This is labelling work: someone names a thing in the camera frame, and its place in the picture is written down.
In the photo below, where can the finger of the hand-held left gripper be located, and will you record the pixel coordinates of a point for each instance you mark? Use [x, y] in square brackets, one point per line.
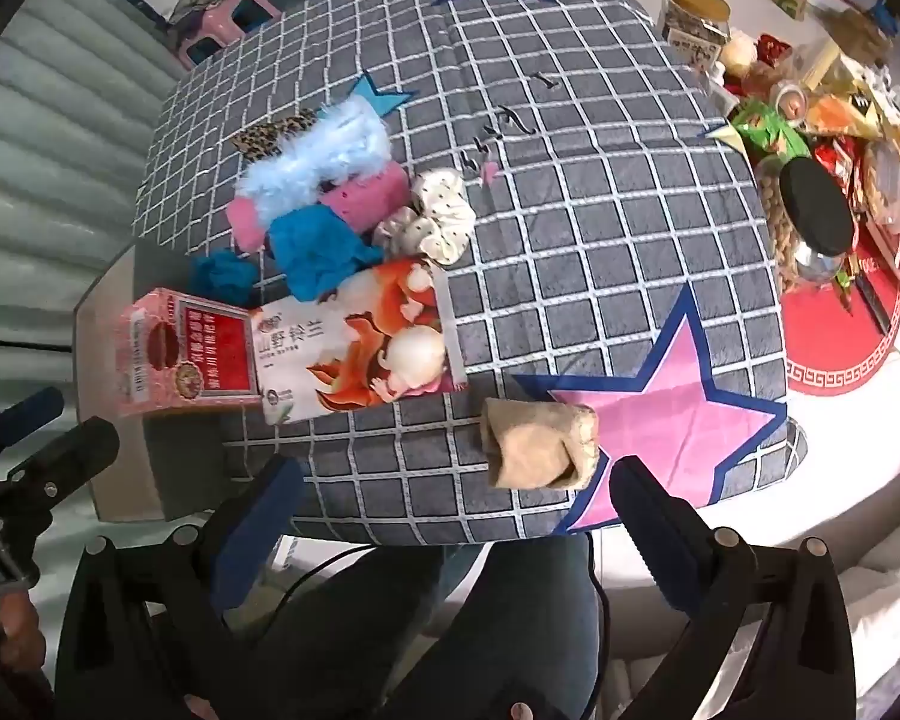
[26, 410]
[71, 450]

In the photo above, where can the white cloth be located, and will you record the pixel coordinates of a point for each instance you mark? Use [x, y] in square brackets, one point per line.
[892, 630]

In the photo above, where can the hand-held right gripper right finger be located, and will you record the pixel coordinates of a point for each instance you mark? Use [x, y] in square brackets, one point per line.
[660, 540]

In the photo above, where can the grey checked star blanket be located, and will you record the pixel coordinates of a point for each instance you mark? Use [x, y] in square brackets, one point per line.
[570, 240]

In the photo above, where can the grey storage box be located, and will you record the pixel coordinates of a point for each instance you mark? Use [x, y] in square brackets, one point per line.
[165, 472]

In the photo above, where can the jar with gold lid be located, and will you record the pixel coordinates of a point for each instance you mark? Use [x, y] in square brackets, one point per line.
[694, 22]

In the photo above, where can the jar with black lid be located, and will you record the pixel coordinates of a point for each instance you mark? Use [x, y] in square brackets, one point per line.
[817, 202]

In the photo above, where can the person's left hand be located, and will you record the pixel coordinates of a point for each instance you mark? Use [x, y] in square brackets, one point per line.
[19, 634]

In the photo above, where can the white carton with fox print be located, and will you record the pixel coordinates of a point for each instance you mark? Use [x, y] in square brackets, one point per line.
[345, 360]

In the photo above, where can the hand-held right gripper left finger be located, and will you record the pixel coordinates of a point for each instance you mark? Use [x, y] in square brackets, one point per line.
[256, 532]

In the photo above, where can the leopard print scrunchie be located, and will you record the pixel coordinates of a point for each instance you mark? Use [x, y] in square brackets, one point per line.
[266, 136]

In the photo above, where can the white polka dot scrunchie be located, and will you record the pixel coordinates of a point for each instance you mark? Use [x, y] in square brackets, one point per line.
[442, 236]

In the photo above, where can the pink box with red label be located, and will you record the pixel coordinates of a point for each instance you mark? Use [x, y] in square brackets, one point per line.
[157, 360]

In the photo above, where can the pale green curtain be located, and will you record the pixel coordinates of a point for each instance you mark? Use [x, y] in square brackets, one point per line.
[45, 165]

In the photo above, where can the red round mat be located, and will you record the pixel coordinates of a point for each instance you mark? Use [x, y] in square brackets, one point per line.
[832, 345]

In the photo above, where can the pink plastic stool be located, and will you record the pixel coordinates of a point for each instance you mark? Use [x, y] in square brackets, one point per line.
[225, 22]

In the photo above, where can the pile of snack packets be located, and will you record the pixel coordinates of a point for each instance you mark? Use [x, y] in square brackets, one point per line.
[840, 112]

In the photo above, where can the beige cloth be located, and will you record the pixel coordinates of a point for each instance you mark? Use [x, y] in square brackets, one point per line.
[540, 442]

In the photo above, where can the pink towel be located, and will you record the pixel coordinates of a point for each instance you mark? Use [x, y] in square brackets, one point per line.
[364, 199]
[246, 225]

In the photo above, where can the light blue fluffy cloth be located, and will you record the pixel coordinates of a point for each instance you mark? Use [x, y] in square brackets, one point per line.
[322, 157]

